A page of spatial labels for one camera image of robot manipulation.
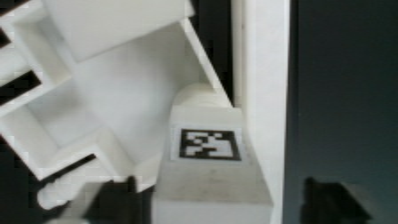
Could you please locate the white chair seat block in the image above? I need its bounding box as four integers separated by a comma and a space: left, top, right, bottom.
0, 0, 220, 210

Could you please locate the white chair leg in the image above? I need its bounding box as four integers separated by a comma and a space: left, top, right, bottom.
151, 84, 273, 224

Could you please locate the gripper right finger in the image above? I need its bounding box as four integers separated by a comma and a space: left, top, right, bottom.
300, 177, 373, 224

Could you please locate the white U-shaped fence frame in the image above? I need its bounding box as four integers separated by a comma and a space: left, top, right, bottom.
231, 0, 289, 224

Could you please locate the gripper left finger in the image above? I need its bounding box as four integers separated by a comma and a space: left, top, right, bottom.
78, 176, 153, 224

